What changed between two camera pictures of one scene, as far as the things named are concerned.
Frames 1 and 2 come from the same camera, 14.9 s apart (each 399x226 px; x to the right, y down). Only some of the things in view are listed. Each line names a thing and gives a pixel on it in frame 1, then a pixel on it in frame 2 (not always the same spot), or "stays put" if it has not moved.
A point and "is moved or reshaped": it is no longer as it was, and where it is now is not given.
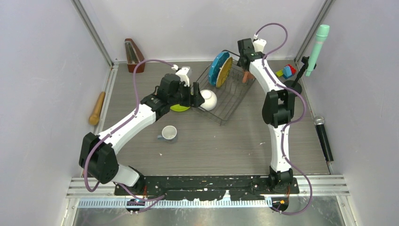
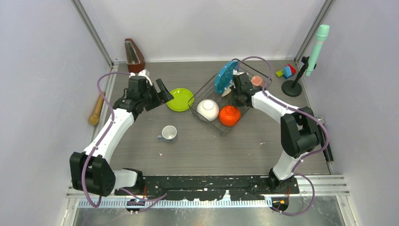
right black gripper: x=238 y=62 → x=233 y=90
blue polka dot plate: x=215 y=66 → x=224 y=77
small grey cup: x=169 y=133 stays put
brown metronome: x=134 y=57 stays put
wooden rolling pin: x=93 y=119 stays put
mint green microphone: x=322 y=34 stays put
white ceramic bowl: x=211 y=100 → x=208 y=109
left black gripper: x=195 y=100 → x=161 y=98
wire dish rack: x=228 y=97 is moved or reshaped
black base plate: x=195 y=188 stays put
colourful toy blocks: x=287 y=72 stays put
